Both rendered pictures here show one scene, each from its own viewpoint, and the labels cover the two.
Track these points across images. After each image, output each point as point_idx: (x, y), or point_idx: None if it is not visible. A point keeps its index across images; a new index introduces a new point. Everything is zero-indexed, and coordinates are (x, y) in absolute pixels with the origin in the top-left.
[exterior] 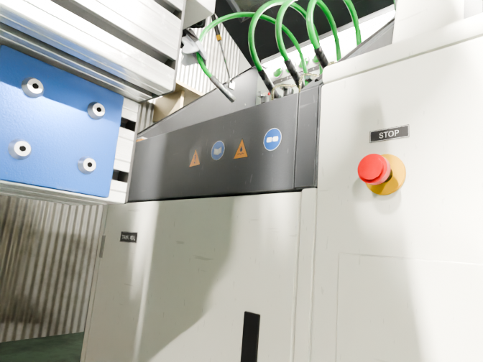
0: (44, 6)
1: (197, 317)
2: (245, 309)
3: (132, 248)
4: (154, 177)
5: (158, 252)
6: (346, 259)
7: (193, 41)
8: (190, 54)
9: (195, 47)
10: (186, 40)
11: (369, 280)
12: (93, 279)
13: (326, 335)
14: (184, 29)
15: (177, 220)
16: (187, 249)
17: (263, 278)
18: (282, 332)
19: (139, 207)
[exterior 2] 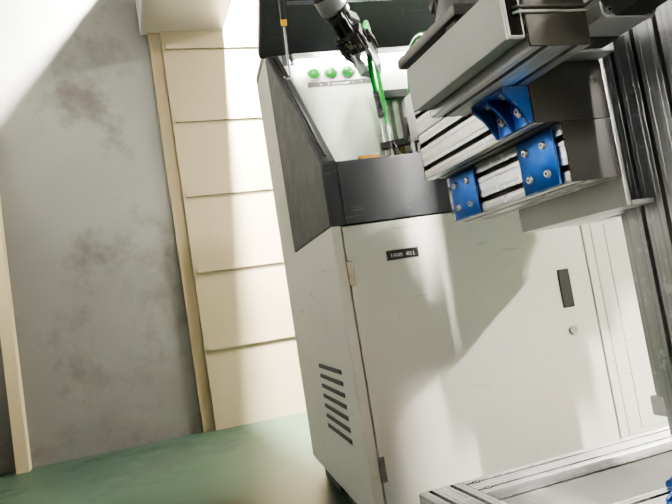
0: None
1: (518, 288)
2: (556, 269)
3: (414, 262)
4: (424, 193)
5: (456, 256)
6: (607, 226)
7: (377, 52)
8: (358, 61)
9: (377, 59)
10: (370, 49)
11: (619, 233)
12: (347, 312)
13: (605, 263)
14: (371, 37)
15: (472, 227)
16: (492, 246)
17: (563, 248)
18: (582, 272)
19: (409, 223)
